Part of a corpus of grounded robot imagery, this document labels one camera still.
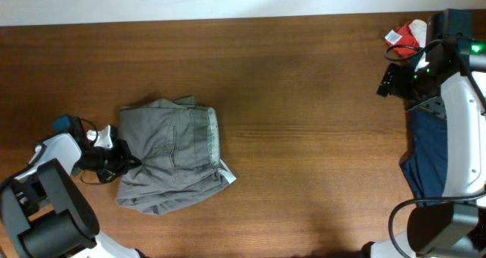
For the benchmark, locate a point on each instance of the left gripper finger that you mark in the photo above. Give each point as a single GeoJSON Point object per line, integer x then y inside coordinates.
{"type": "Point", "coordinates": [129, 160]}
{"type": "Point", "coordinates": [108, 175]}

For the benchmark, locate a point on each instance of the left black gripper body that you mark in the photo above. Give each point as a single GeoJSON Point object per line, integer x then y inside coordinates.
{"type": "Point", "coordinates": [121, 161]}

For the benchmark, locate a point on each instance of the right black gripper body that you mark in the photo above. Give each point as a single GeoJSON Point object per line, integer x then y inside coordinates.
{"type": "Point", "coordinates": [392, 82]}

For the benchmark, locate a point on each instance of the grey shorts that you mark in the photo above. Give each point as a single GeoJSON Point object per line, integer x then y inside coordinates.
{"type": "Point", "coordinates": [178, 145]}

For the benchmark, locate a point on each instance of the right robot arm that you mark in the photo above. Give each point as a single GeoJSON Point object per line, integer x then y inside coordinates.
{"type": "Point", "coordinates": [443, 83]}

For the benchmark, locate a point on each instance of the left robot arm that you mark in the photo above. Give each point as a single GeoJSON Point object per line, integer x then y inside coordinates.
{"type": "Point", "coordinates": [44, 213]}

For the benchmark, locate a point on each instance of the white garment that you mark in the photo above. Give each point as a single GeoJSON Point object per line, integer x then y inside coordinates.
{"type": "Point", "coordinates": [418, 29]}

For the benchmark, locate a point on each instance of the navy blue garment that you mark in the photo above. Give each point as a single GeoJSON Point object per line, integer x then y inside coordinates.
{"type": "Point", "coordinates": [425, 167]}

